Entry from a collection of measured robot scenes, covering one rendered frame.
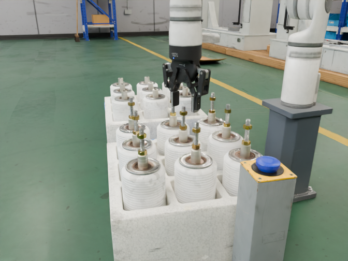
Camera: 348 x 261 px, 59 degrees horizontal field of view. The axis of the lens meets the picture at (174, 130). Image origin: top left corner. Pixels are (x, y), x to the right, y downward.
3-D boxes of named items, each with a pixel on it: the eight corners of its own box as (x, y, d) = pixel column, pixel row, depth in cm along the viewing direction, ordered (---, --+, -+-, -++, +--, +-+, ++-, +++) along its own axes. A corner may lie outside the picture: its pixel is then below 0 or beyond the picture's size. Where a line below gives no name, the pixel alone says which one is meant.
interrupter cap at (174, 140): (168, 148, 76) (168, 145, 76) (168, 136, 83) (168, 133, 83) (199, 147, 76) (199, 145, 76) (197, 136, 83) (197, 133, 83)
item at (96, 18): (107, 25, 634) (106, 14, 627) (109, 25, 612) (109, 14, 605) (92, 25, 625) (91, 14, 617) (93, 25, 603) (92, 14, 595)
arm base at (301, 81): (298, 98, 99) (306, 43, 92) (319, 106, 91) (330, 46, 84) (273, 101, 96) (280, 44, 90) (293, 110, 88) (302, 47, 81)
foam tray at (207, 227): (221, 178, 111) (225, 132, 104) (279, 259, 75) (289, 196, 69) (111, 192, 103) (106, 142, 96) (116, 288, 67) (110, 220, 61)
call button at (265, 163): (271, 164, 55) (273, 154, 54) (284, 175, 51) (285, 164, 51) (250, 167, 54) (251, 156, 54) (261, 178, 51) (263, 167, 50)
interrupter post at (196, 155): (190, 164, 68) (190, 150, 67) (190, 159, 70) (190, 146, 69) (201, 164, 68) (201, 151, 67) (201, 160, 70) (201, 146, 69)
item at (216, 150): (228, 183, 95) (231, 128, 88) (246, 200, 86) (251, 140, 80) (199, 189, 91) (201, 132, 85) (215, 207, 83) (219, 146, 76)
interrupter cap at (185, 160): (177, 169, 66) (177, 167, 66) (179, 154, 73) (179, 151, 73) (213, 171, 65) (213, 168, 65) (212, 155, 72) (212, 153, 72)
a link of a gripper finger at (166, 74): (172, 61, 77) (176, 85, 78) (168, 62, 79) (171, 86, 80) (164, 63, 75) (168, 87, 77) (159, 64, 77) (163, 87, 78)
